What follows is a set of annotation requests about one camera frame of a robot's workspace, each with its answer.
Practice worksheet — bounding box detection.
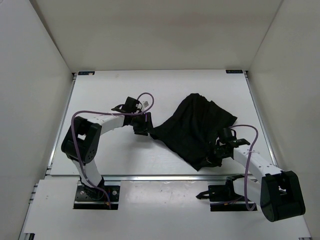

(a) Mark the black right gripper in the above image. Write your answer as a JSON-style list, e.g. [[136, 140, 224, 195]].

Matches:
[[200, 141, 230, 168]]

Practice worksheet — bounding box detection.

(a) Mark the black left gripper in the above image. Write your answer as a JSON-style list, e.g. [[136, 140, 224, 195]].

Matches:
[[129, 111, 156, 136]]

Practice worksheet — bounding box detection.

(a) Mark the black pleated skirt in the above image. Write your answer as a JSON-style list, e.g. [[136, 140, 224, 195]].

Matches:
[[150, 93, 238, 171]]

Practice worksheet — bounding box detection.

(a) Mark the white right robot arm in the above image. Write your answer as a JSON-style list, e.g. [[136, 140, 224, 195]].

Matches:
[[213, 128, 306, 222]]

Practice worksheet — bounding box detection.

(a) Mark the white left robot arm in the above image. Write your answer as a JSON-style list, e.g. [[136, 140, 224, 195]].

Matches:
[[61, 92, 155, 201]]

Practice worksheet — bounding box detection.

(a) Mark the left corner label sticker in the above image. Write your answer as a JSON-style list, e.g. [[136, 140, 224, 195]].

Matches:
[[77, 71, 95, 76]]

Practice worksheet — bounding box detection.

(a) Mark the corner label sticker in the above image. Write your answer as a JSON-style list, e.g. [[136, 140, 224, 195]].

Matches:
[[77, 71, 95, 76], [225, 69, 243, 74]]

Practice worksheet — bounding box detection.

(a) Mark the right corner label sticker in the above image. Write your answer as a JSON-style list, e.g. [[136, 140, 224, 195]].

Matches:
[[225, 69, 243, 74]]

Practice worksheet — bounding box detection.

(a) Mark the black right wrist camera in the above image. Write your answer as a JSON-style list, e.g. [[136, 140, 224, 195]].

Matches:
[[219, 127, 237, 142]]

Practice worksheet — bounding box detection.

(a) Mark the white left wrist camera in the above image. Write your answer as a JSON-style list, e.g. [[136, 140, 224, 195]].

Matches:
[[141, 101, 150, 108]]

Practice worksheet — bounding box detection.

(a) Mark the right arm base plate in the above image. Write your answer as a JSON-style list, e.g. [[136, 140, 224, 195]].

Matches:
[[196, 174, 257, 212]]

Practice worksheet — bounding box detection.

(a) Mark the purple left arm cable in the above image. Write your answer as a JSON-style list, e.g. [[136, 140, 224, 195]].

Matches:
[[70, 92, 155, 208]]

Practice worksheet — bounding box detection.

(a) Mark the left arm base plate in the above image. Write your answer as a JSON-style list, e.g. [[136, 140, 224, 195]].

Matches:
[[73, 181, 121, 211]]

